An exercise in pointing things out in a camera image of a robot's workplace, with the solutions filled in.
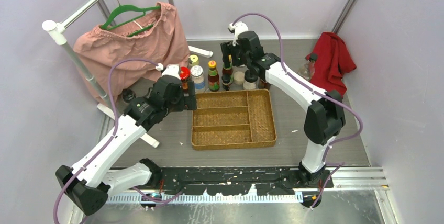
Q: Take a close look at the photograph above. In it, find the small black cap bottle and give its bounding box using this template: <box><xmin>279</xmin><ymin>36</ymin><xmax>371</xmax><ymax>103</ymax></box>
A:
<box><xmin>221</xmin><ymin>74</ymin><xmax>231</xmax><ymax>91</ymax></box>

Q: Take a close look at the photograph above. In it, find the silver lid tall glass jar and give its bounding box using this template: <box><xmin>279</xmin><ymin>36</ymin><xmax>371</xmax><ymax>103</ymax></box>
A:
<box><xmin>233</xmin><ymin>65</ymin><xmax>247</xmax><ymax>86</ymax></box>

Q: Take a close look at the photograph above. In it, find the black lid spice grinder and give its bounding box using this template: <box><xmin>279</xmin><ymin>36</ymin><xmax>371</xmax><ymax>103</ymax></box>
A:
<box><xmin>243</xmin><ymin>69</ymin><xmax>258</xmax><ymax>90</ymax></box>

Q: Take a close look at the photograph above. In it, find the green clothes hanger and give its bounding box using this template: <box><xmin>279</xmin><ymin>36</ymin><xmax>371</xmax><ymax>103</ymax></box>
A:
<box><xmin>99</xmin><ymin>0</ymin><xmax>162</xmax><ymax>38</ymax></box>

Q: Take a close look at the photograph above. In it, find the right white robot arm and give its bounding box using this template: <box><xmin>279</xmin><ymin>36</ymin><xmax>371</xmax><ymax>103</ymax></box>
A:
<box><xmin>220</xmin><ymin>21</ymin><xmax>346</xmax><ymax>187</ymax></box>

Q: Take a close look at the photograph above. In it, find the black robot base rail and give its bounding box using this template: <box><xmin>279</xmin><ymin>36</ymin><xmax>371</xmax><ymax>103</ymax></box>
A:
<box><xmin>137</xmin><ymin>167</ymin><xmax>334</xmax><ymax>207</ymax></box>

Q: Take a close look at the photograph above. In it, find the white lid sauce jar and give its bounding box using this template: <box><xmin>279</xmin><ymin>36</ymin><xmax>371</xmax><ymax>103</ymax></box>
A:
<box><xmin>258</xmin><ymin>79</ymin><xmax>271</xmax><ymax>90</ymax></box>

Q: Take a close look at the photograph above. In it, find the dark lid small jar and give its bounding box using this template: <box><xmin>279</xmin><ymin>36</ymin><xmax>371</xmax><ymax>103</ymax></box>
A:
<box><xmin>121</xmin><ymin>88</ymin><xmax>137</xmax><ymax>104</ymax></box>

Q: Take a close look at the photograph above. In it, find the yellow cap sauce bottle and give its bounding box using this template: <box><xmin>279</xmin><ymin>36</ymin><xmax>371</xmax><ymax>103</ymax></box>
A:
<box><xmin>207</xmin><ymin>60</ymin><xmax>220</xmax><ymax>92</ymax></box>
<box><xmin>223</xmin><ymin>54</ymin><xmax>233</xmax><ymax>76</ymax></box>

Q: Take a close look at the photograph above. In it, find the silver lid pepper jar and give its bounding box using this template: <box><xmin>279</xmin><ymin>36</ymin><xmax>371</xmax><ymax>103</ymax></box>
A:
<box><xmin>190</xmin><ymin>65</ymin><xmax>206</xmax><ymax>93</ymax></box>

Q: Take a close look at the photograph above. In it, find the pink skirt garment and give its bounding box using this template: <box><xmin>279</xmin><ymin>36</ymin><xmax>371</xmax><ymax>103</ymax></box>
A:
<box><xmin>73</xmin><ymin>2</ymin><xmax>190</xmax><ymax>99</ymax></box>

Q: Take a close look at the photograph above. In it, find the white garment rack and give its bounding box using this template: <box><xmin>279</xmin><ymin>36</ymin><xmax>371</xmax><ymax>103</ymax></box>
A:
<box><xmin>42</xmin><ymin>0</ymin><xmax>214</xmax><ymax>148</ymax></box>

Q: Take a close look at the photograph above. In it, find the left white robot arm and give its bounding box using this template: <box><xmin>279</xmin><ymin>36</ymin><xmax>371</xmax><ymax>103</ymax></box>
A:
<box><xmin>55</xmin><ymin>64</ymin><xmax>197</xmax><ymax>216</ymax></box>

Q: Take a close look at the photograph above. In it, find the woven divided tray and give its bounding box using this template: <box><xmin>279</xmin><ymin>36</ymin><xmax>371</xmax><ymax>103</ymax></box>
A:
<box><xmin>191</xmin><ymin>89</ymin><xmax>277</xmax><ymax>151</ymax></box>

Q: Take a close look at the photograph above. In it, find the red cloth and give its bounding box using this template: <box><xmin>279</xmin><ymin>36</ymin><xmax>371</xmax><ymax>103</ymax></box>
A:
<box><xmin>309</xmin><ymin>32</ymin><xmax>357</xmax><ymax>95</ymax></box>

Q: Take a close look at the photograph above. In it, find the pale yellow lid jar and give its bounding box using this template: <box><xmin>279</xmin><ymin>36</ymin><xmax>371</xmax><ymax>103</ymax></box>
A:
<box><xmin>188</xmin><ymin>54</ymin><xmax>199</xmax><ymax>69</ymax></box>

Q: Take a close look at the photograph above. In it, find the clear vinegar bottle red label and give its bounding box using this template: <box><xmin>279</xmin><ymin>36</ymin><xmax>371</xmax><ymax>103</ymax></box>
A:
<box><xmin>297</xmin><ymin>53</ymin><xmax>318</xmax><ymax>81</ymax></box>

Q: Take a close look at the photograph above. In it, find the red lid sauce jar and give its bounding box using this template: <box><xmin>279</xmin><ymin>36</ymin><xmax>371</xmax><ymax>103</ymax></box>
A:
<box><xmin>180</xmin><ymin>66</ymin><xmax>194</xmax><ymax>96</ymax></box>

